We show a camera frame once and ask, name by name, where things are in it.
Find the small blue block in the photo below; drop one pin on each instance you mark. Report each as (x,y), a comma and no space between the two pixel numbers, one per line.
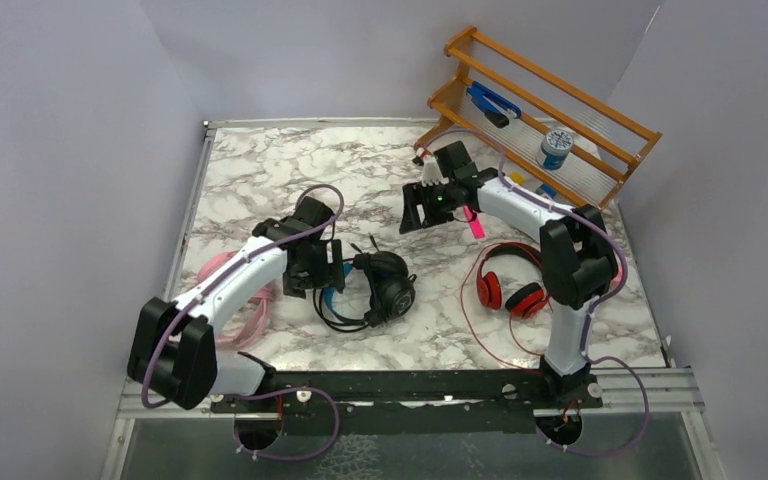
(546,191)

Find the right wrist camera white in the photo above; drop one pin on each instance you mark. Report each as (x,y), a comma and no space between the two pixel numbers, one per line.
(431,174)

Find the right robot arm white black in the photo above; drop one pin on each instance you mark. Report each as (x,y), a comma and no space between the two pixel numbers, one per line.
(577,258)

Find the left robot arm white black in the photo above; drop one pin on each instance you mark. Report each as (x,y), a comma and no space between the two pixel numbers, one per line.
(174,353)

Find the pink highlighter marker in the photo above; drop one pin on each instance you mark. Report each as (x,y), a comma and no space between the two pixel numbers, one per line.
(474,223)

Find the blue white round container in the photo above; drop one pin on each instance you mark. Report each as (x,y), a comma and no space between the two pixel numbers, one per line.
(554,149)

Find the yellow red small block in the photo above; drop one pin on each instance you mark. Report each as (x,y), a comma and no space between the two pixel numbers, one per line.
(516,178)

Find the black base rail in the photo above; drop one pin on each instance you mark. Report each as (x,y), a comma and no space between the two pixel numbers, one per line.
(319,403)

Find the black blue headphones with cable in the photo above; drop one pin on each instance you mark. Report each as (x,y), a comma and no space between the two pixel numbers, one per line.
(391,286)

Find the orange wooden rack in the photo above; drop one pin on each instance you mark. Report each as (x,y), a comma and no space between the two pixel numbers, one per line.
(609,145)

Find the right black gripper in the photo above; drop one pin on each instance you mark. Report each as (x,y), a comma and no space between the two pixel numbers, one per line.
(413,195)

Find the blue black tool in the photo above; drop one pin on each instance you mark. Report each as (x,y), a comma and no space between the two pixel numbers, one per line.
(496,109)

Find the red black headphones with cable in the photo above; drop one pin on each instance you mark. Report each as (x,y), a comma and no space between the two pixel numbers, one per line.
(521,300)

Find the pink headphones with cable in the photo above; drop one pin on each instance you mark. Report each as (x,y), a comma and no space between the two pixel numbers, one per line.
(252,318)

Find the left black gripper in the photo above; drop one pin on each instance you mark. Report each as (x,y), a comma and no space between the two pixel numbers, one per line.
(330,275)

